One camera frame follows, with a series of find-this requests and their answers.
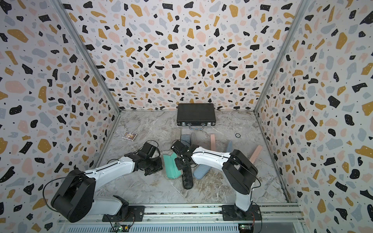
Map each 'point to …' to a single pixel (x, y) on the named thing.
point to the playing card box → (129, 136)
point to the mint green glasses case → (171, 166)
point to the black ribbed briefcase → (196, 114)
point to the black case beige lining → (187, 178)
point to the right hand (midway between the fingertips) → (179, 165)
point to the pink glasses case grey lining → (212, 142)
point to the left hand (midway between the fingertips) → (165, 167)
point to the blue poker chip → (237, 135)
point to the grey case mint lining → (185, 139)
